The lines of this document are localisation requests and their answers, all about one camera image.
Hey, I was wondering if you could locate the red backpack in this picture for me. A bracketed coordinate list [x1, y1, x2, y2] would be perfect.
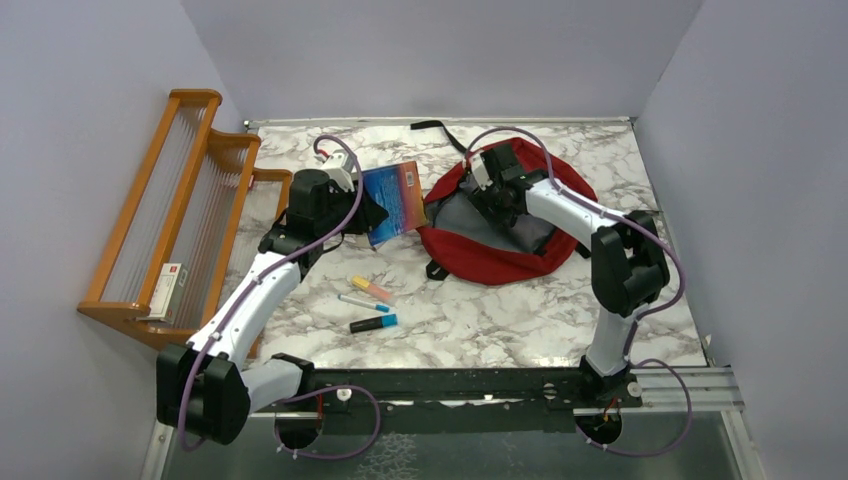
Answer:
[417, 163, 589, 286]

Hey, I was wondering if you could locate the black blue highlighter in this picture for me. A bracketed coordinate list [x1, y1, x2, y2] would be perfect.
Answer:
[349, 314, 397, 334]

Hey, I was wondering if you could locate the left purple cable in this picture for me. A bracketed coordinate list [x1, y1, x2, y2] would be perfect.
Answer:
[176, 134, 384, 462]

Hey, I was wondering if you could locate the purple cable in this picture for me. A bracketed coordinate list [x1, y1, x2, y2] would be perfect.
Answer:
[176, 134, 384, 462]
[462, 125, 694, 460]

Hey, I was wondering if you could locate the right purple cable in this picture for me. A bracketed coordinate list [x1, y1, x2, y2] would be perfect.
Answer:
[462, 125, 694, 460]

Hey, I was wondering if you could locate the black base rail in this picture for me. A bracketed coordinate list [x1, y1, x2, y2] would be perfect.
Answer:
[264, 367, 642, 435]

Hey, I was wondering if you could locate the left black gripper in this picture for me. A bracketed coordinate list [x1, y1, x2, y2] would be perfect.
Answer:
[315, 179, 389, 238]

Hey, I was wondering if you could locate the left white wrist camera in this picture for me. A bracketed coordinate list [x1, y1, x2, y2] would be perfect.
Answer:
[320, 149, 358, 192]

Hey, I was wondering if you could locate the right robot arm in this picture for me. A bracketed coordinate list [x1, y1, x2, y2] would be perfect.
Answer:
[465, 145, 670, 407]

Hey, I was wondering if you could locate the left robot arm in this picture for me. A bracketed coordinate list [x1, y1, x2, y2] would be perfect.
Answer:
[156, 168, 365, 445]

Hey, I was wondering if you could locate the white red box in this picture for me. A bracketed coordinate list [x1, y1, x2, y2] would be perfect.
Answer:
[146, 263, 189, 325]

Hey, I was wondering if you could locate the blue white pen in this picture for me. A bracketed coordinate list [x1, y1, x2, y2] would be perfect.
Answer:
[337, 294, 390, 313]

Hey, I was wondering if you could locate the yellow orange highlighter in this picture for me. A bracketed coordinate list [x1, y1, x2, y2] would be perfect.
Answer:
[351, 275, 395, 306]

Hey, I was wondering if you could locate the blue paperback book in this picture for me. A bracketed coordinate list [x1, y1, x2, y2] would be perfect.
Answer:
[363, 161, 428, 247]

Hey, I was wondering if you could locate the wooden rack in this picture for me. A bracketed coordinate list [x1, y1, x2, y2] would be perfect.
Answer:
[77, 89, 293, 350]

